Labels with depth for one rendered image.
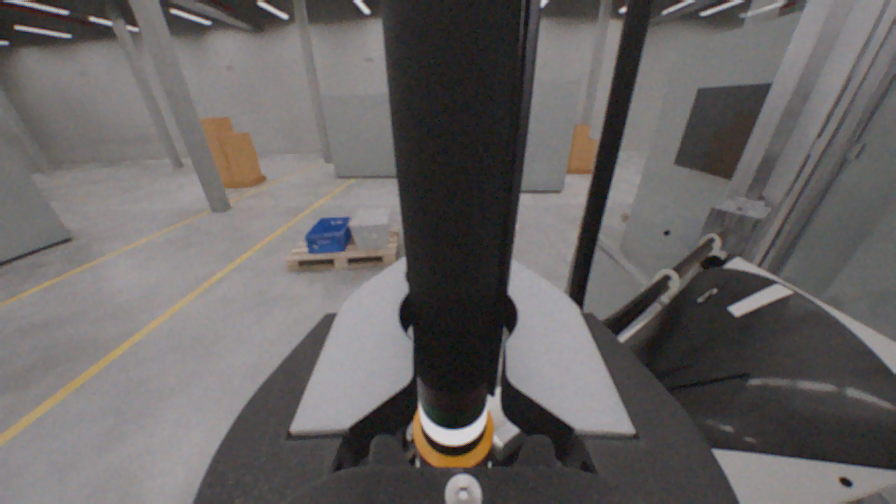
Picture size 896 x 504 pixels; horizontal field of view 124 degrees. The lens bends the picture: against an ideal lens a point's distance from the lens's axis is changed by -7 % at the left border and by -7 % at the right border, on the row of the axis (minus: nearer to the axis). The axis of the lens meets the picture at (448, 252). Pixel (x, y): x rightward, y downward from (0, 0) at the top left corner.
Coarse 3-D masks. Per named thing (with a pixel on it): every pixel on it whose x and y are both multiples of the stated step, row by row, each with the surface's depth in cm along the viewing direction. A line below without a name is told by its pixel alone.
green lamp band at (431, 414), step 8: (488, 392) 12; (424, 400) 11; (424, 408) 12; (432, 408) 11; (480, 408) 11; (432, 416) 11; (440, 416) 11; (448, 416) 11; (456, 416) 11; (464, 416) 11; (472, 416) 11; (480, 416) 12; (440, 424) 11; (448, 424) 11; (456, 424) 11; (464, 424) 11
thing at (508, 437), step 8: (496, 392) 19; (488, 400) 18; (496, 400) 18; (496, 432) 16; (504, 432) 16; (512, 432) 16; (520, 432) 16; (496, 440) 16; (504, 440) 16; (512, 440) 16; (520, 440) 17; (496, 448) 16; (504, 448) 16; (512, 448) 17; (520, 448) 17; (496, 456) 17; (504, 456) 17; (512, 456) 17; (496, 464) 16; (504, 464) 16; (512, 464) 17
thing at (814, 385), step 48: (672, 336) 20; (720, 336) 16; (768, 336) 14; (816, 336) 12; (672, 384) 16; (720, 384) 14; (768, 384) 12; (816, 384) 11; (864, 384) 10; (720, 432) 12; (768, 432) 10; (816, 432) 9; (864, 432) 9
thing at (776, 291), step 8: (768, 288) 17; (776, 288) 16; (784, 288) 16; (752, 296) 17; (760, 296) 17; (768, 296) 16; (776, 296) 16; (736, 304) 18; (744, 304) 17; (752, 304) 17; (760, 304) 16; (736, 312) 17; (744, 312) 17
